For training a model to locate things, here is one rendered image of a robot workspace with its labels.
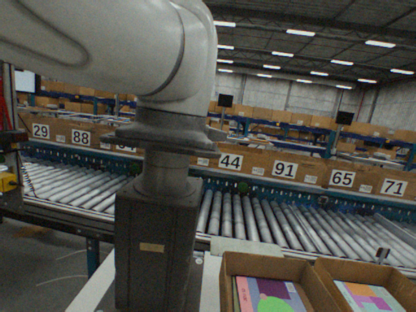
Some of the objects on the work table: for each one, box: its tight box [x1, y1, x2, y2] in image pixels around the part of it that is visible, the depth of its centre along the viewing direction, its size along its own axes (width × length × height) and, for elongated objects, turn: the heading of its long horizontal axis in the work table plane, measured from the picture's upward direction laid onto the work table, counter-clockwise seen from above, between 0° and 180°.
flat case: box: [234, 274, 307, 312], centre depth 51 cm, size 14×19×2 cm
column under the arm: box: [93, 173, 204, 312], centre depth 49 cm, size 26×26×33 cm
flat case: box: [231, 275, 239, 312], centre depth 51 cm, size 14×19×2 cm
